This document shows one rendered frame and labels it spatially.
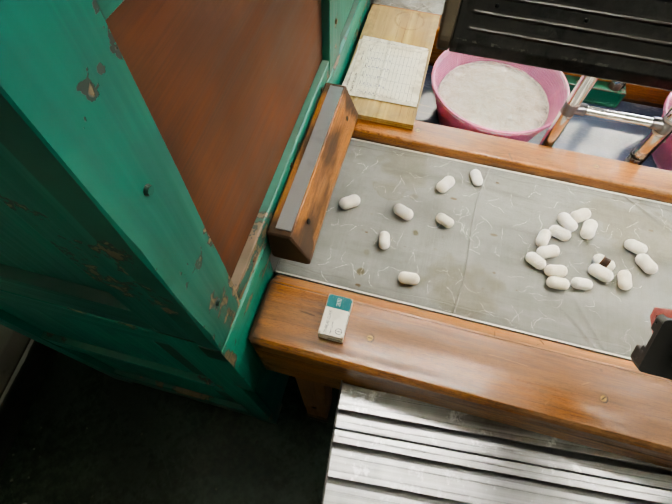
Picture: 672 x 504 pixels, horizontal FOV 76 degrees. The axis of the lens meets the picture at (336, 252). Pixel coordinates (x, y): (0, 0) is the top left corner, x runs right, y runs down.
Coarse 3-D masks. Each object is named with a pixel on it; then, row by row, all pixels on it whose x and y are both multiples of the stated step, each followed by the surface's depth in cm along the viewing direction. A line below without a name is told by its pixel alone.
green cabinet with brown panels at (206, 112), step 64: (0, 0) 16; (64, 0) 19; (128, 0) 24; (192, 0) 30; (256, 0) 41; (320, 0) 62; (0, 64) 16; (64, 64) 19; (128, 64) 25; (192, 64) 32; (256, 64) 44; (320, 64) 70; (0, 128) 19; (64, 128) 20; (128, 128) 25; (192, 128) 34; (256, 128) 49; (0, 192) 26; (64, 192) 23; (128, 192) 26; (192, 192) 37; (256, 192) 54; (0, 256) 46; (64, 256) 40; (128, 256) 30; (192, 256) 37; (256, 256) 56; (128, 320) 50; (192, 320) 41
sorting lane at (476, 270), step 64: (384, 192) 74; (448, 192) 75; (512, 192) 75; (576, 192) 75; (320, 256) 68; (384, 256) 69; (448, 256) 69; (512, 256) 69; (576, 256) 69; (512, 320) 64; (576, 320) 64; (640, 320) 64
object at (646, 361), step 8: (656, 320) 44; (664, 320) 43; (656, 328) 44; (664, 328) 43; (656, 336) 44; (664, 336) 44; (648, 344) 45; (656, 344) 44; (664, 344) 44; (640, 352) 46; (648, 352) 44; (656, 352) 44; (664, 352) 44; (640, 360) 45; (648, 360) 45; (656, 360) 45; (664, 360) 44; (640, 368) 45; (648, 368) 45; (656, 368) 45; (664, 368) 45; (664, 376) 45
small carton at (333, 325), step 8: (328, 296) 60; (336, 296) 60; (328, 304) 60; (336, 304) 60; (344, 304) 60; (352, 304) 62; (328, 312) 59; (336, 312) 59; (344, 312) 59; (328, 320) 59; (336, 320) 59; (344, 320) 59; (320, 328) 58; (328, 328) 58; (336, 328) 58; (344, 328) 58; (320, 336) 59; (328, 336) 58; (336, 336) 58
